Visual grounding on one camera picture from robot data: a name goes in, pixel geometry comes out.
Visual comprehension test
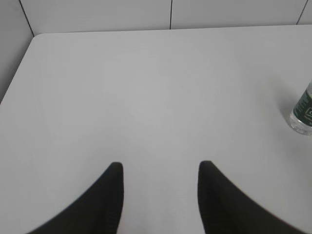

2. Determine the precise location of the clear Cestbon water bottle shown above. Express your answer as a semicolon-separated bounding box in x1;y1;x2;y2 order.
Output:
289;81;312;136

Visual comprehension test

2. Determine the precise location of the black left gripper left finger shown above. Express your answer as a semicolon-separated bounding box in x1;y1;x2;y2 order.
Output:
31;162;123;234

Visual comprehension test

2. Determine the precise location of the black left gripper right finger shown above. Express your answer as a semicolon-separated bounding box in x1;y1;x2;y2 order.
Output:
198;160;303;234

